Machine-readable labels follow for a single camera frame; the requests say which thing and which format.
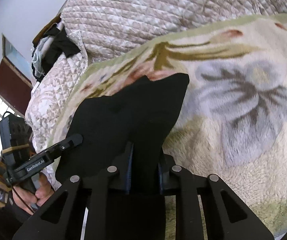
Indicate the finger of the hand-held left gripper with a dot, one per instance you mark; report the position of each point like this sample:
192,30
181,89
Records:
68,142

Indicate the person's left hand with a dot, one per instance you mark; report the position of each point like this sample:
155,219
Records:
43,192

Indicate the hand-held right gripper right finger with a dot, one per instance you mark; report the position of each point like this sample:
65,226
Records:
167,180

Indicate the floral fleece blanket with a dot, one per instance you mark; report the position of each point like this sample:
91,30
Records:
233,105

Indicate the wooden headboard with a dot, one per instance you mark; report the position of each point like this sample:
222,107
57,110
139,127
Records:
46,28

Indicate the dark brown wooden cabinet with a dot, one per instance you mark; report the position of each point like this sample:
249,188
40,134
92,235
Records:
13,85

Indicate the beige quilted bedspread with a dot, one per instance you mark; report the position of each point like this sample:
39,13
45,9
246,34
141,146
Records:
133,10

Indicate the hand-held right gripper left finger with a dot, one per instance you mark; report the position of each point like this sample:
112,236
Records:
123,177

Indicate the black garment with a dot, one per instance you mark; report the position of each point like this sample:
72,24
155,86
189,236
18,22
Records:
63,45

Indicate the black pants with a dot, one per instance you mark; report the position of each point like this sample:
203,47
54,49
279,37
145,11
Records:
123,115

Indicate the framed glass panel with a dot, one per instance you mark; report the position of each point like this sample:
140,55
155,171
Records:
13,52

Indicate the pale grey-blue garment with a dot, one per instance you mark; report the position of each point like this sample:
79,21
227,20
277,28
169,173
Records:
37,60

